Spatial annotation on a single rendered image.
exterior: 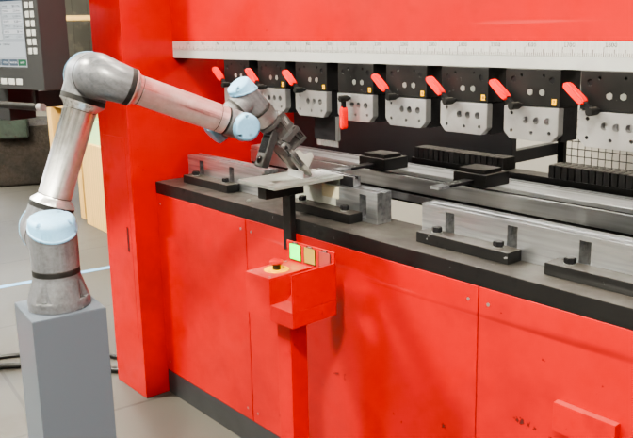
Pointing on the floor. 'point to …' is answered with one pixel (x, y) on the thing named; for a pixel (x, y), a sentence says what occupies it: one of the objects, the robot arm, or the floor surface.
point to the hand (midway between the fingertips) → (301, 173)
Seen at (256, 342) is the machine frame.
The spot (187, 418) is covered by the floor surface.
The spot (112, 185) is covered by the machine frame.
